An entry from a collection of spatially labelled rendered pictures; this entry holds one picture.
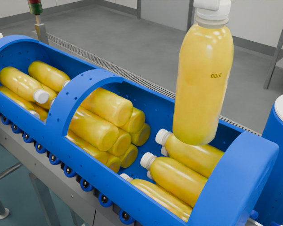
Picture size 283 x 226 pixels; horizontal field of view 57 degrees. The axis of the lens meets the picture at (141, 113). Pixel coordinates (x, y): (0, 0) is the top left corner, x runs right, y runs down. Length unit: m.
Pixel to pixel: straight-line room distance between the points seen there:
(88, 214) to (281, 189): 0.67
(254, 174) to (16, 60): 0.86
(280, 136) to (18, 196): 1.70
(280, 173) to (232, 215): 0.61
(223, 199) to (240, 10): 3.82
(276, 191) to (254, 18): 3.24
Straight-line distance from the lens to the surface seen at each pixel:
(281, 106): 1.01
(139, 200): 0.51
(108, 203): 0.71
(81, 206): 0.84
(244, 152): 0.48
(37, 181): 1.30
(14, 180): 2.20
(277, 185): 1.08
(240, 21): 4.19
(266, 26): 4.05
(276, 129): 0.98
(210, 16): 0.34
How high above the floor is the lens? 1.55
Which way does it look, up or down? 37 degrees down
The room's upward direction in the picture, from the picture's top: straight up
